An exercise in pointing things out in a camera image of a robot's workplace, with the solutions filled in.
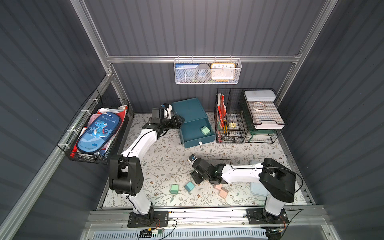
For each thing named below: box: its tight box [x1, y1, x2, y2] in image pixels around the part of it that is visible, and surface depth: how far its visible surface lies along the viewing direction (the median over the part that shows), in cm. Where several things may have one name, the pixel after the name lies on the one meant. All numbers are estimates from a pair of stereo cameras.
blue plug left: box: [185, 181, 195, 193], surface depth 84 cm
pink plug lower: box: [219, 189, 228, 198], surface depth 82 cm
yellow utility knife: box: [223, 119, 228, 134], surface depth 114 cm
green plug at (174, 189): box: [170, 184, 179, 194], surface depth 84 cm
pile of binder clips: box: [217, 131, 234, 143], surface depth 104 cm
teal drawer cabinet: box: [172, 97, 216, 149], surface depth 91 cm
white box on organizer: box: [244, 90, 277, 101], surface depth 103 cm
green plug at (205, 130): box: [200, 125, 211, 136], surface depth 91 cm
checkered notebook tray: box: [246, 100, 286, 130], surface depth 93 cm
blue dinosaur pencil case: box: [77, 111, 121, 154], surface depth 66 cm
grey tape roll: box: [195, 63, 212, 82], surface depth 89 cm
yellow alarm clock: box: [210, 62, 236, 82], surface depth 90 cm
